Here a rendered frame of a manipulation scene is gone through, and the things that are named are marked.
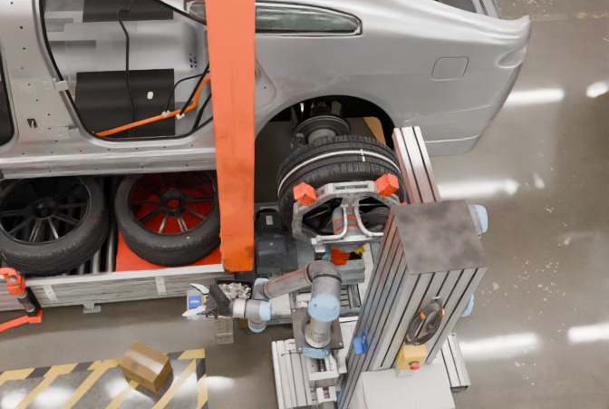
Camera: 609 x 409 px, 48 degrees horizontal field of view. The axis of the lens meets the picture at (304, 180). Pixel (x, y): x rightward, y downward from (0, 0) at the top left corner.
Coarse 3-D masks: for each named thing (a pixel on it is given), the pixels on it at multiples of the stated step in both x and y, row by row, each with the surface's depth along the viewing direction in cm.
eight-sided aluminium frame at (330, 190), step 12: (324, 192) 332; (336, 192) 330; (348, 192) 331; (360, 192) 332; (372, 192) 333; (300, 204) 342; (312, 204) 336; (396, 204) 345; (300, 216) 342; (300, 228) 352; (372, 228) 370; (384, 228) 364
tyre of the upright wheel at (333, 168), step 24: (312, 144) 344; (336, 144) 340; (360, 144) 342; (384, 144) 353; (288, 168) 349; (312, 168) 337; (336, 168) 332; (360, 168) 333; (384, 168) 340; (288, 192) 343; (288, 216) 357
